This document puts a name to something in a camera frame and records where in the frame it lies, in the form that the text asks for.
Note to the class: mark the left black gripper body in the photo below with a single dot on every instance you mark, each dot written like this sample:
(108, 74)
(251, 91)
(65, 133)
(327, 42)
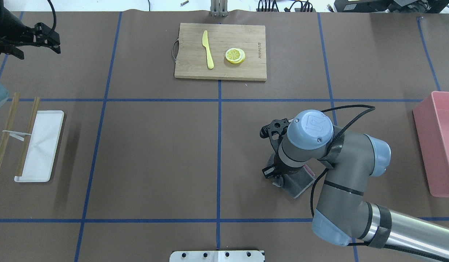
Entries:
(10, 26)

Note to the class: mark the white rectangular tray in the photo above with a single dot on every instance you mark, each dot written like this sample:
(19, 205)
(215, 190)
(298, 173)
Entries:
(44, 140)

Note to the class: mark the yellow plastic knife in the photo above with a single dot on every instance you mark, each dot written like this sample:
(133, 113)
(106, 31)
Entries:
(205, 44)

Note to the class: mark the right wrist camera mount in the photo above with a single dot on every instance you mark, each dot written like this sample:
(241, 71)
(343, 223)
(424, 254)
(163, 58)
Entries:
(275, 129)

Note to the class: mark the pink plastic bin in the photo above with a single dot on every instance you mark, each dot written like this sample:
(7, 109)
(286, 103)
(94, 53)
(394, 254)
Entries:
(431, 118)

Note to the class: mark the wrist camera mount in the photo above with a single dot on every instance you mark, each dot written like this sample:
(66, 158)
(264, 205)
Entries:
(275, 129)
(44, 36)

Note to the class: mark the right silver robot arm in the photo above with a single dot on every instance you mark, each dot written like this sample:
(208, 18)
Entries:
(342, 216)

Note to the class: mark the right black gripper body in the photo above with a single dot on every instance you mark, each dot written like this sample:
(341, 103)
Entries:
(276, 169)

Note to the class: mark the yellow lemon slice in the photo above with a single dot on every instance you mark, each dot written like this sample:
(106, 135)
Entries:
(235, 55)

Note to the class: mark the wooden cutting board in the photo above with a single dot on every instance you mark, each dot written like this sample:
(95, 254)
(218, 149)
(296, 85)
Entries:
(191, 56)

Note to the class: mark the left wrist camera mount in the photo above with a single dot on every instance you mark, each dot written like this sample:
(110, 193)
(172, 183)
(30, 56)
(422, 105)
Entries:
(44, 36)

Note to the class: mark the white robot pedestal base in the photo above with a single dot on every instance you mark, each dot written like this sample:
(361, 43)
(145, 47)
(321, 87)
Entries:
(218, 256)

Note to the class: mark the wooden rack bar near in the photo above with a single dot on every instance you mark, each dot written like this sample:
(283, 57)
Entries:
(27, 137)

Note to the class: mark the aluminium frame post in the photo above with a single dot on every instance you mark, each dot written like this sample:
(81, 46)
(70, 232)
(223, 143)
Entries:
(219, 8)

